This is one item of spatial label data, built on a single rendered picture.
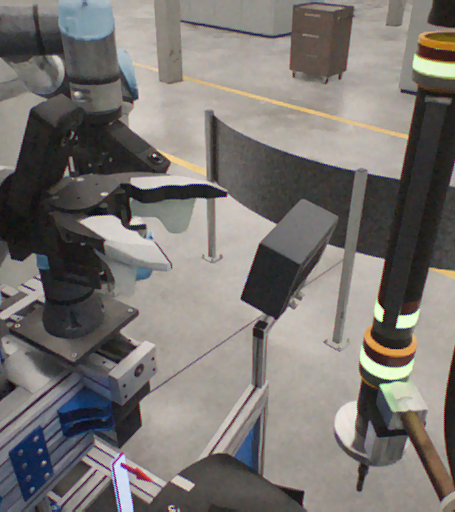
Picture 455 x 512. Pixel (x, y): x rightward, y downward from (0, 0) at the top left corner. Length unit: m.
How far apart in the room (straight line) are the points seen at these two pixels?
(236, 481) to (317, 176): 1.82
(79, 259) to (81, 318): 0.81
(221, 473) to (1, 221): 0.51
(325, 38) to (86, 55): 6.55
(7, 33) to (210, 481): 0.73
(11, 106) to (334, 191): 1.42
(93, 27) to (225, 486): 0.67
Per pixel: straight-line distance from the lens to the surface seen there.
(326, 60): 7.33
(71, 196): 0.49
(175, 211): 0.53
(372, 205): 2.43
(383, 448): 0.52
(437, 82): 0.36
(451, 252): 2.51
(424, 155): 0.37
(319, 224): 1.34
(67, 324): 1.31
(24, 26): 0.93
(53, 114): 0.46
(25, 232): 0.55
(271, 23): 10.28
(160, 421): 2.48
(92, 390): 1.38
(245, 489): 0.85
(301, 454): 2.38
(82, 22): 0.82
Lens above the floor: 1.88
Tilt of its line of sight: 32 degrees down
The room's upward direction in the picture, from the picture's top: straight up
